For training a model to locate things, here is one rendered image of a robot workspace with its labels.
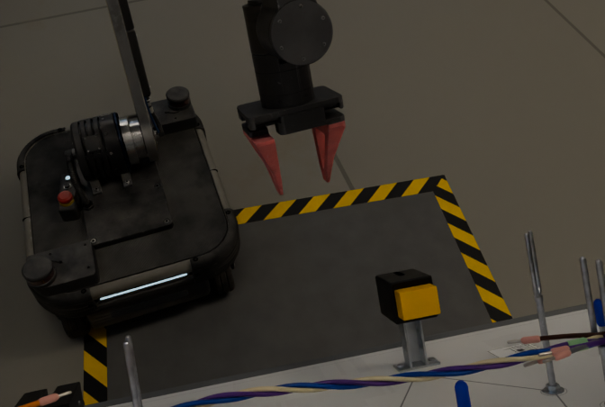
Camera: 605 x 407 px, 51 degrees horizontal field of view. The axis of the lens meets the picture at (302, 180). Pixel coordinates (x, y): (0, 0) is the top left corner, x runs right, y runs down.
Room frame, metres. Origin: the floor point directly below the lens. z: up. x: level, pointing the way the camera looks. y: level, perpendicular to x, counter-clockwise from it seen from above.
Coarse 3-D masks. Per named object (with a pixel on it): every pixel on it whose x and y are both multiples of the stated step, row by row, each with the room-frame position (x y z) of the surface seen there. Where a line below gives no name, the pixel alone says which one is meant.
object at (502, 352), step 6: (498, 348) 0.31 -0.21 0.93; (504, 348) 0.31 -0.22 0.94; (510, 348) 0.31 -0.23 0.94; (516, 348) 0.31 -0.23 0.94; (522, 348) 0.31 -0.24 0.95; (528, 348) 0.30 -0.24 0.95; (534, 348) 0.30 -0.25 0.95; (492, 354) 0.30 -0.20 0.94; (498, 354) 0.30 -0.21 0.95; (504, 354) 0.30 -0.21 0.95; (510, 354) 0.30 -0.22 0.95
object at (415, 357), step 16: (400, 272) 0.38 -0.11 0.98; (416, 272) 0.37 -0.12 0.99; (384, 288) 0.35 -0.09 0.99; (400, 288) 0.34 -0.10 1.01; (384, 304) 0.34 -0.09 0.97; (400, 320) 0.31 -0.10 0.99; (416, 320) 0.32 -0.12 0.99; (416, 336) 0.32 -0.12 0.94; (416, 352) 0.31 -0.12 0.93; (400, 368) 0.29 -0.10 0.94; (416, 368) 0.28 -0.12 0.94
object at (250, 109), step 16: (256, 64) 0.51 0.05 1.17; (272, 64) 0.50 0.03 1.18; (288, 64) 0.50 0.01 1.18; (272, 80) 0.49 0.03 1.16; (288, 80) 0.49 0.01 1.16; (304, 80) 0.50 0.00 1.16; (272, 96) 0.48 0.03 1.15; (288, 96) 0.48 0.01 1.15; (304, 96) 0.49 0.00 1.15; (320, 96) 0.50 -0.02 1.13; (336, 96) 0.49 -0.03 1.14; (240, 112) 0.49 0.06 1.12; (256, 112) 0.48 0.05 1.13; (272, 112) 0.47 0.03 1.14; (288, 112) 0.47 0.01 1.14; (256, 128) 0.45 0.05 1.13
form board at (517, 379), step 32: (576, 320) 0.36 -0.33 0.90; (384, 352) 0.33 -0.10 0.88; (448, 352) 0.32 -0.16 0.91; (480, 352) 0.31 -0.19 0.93; (576, 352) 0.29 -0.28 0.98; (224, 384) 0.29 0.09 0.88; (256, 384) 0.29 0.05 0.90; (416, 384) 0.25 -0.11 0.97; (448, 384) 0.25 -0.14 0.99; (480, 384) 0.24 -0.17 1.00; (512, 384) 0.24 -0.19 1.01; (544, 384) 0.23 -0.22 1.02; (576, 384) 0.23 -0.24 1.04
